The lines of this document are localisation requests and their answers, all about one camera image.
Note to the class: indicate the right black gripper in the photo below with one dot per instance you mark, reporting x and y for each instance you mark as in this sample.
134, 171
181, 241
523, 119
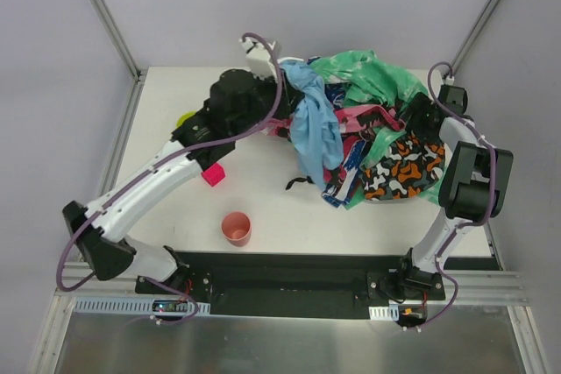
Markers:
417, 108

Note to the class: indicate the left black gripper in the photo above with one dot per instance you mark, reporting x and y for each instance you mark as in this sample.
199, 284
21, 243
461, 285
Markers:
289, 100

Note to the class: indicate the orange black camouflage cloth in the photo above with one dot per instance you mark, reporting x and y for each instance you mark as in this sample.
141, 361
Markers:
400, 165

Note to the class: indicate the green tie-dye cloth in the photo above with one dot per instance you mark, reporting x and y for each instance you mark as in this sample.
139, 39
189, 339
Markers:
371, 81

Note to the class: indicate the light blue cloth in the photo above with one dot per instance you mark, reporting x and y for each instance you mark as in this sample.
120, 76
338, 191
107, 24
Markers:
314, 128

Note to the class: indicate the pink cube block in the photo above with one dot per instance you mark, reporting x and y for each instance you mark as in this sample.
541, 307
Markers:
214, 175

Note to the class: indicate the magenta camouflage cloth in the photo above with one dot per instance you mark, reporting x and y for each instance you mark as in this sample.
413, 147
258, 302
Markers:
364, 117

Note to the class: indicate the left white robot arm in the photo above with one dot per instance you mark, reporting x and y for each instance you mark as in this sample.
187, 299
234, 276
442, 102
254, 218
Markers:
239, 104

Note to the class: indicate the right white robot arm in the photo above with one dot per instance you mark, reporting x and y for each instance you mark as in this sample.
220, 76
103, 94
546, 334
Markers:
472, 190

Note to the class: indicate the yellow-green plastic bowl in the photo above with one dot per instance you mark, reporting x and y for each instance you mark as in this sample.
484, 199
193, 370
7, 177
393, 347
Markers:
183, 118

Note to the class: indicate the pink plastic cup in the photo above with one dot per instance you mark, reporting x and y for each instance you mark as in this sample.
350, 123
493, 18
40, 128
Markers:
237, 229

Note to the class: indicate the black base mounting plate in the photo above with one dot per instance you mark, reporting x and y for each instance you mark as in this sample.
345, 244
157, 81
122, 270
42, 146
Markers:
300, 285

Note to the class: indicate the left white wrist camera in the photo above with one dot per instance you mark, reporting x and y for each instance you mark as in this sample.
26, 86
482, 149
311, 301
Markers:
258, 58

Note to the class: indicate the right aluminium frame post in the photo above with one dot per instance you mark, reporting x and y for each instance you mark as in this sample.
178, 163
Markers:
478, 27

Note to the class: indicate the aluminium frame post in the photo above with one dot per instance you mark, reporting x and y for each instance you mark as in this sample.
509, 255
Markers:
116, 37
478, 27

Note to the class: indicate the right white cable duct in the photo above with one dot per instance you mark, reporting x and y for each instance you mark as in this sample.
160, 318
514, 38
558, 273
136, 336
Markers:
396, 312

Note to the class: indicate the white cable duct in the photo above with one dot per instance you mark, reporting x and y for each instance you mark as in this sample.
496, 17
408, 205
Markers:
126, 306
396, 312

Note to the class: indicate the left aluminium frame post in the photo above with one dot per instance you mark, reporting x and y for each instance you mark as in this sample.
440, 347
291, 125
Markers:
116, 37

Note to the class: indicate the aluminium frame rail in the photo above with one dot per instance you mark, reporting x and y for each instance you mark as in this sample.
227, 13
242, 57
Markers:
493, 288

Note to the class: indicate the left white cable duct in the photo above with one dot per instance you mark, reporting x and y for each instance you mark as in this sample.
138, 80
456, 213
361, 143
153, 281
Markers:
126, 306

